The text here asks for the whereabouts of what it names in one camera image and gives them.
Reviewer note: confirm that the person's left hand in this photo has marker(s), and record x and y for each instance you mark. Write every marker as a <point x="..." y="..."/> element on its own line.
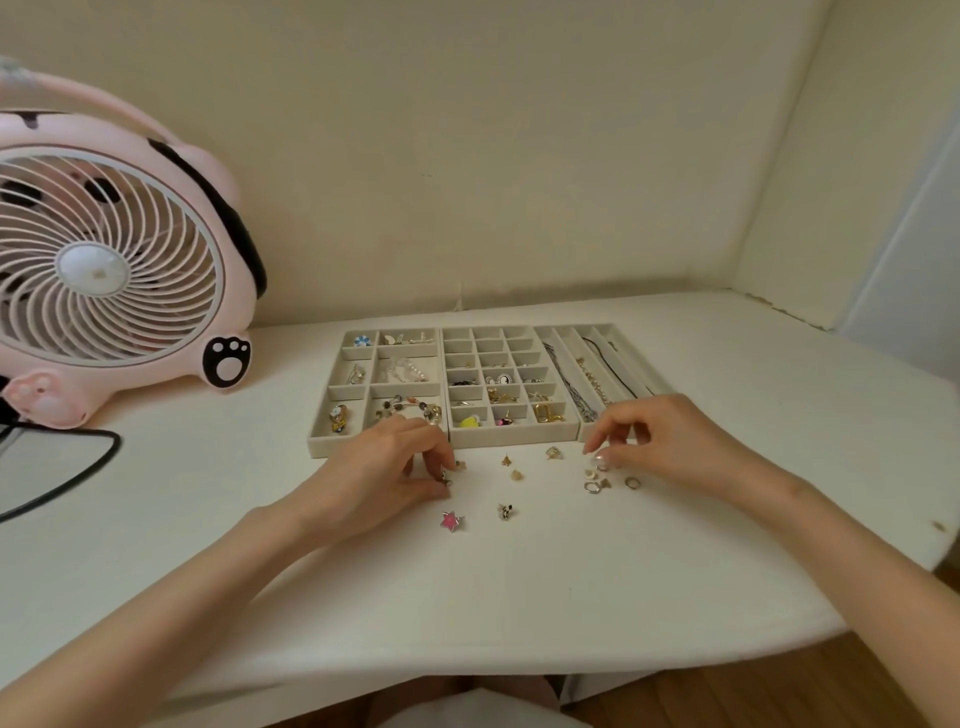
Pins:
<point x="375" y="480"/>

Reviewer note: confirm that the person's right hand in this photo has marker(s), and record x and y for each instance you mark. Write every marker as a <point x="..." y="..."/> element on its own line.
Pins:
<point x="682" y="442"/>

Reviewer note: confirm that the grey bracelet tray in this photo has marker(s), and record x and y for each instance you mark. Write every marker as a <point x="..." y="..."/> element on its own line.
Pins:
<point x="322" y="446"/>

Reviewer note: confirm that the pile of mixed jewelry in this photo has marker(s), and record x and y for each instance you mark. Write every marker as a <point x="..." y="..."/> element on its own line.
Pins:
<point x="592" y="480"/>

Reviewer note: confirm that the grey necklace tray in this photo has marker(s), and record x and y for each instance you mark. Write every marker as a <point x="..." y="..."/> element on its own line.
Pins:
<point x="630" y="352"/>

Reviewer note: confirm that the gold oval hoop earring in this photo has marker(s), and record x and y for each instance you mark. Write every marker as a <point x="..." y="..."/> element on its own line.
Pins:
<point x="548" y="413"/>

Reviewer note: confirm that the rhinestone bow brooch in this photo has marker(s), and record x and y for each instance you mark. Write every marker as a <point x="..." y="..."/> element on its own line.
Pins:
<point x="420" y="337"/>

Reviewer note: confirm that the grey earring grid tray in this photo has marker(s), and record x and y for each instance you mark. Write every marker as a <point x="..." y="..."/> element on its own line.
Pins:
<point x="487" y="341"/>

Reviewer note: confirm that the person's left forearm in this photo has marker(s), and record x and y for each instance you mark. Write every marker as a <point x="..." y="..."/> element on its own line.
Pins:
<point x="150" y="630"/>

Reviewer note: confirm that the person's right forearm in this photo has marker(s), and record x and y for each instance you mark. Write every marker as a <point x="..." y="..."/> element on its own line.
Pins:
<point x="870" y="570"/>

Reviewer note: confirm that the white table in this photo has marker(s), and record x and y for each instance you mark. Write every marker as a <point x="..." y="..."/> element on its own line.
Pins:
<point x="750" y="360"/>

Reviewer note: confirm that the white door panel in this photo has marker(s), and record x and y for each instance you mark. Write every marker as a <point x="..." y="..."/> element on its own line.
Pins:
<point x="915" y="285"/>

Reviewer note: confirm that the pink animal-shaped desk fan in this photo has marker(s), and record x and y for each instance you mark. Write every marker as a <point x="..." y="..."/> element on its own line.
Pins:
<point x="120" y="255"/>

